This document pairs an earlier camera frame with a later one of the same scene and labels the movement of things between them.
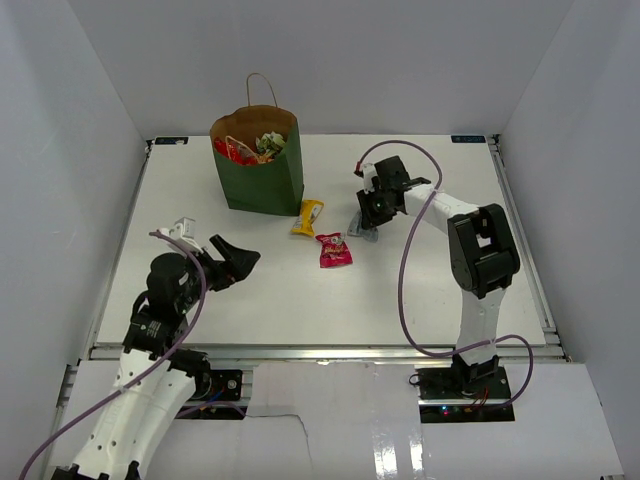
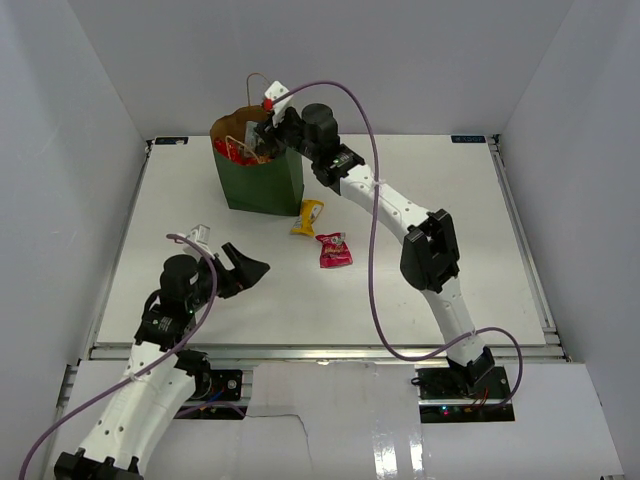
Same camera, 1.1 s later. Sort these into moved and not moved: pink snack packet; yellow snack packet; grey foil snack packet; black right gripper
Moved: grey foil snack packet; black right gripper
Not moved: pink snack packet; yellow snack packet
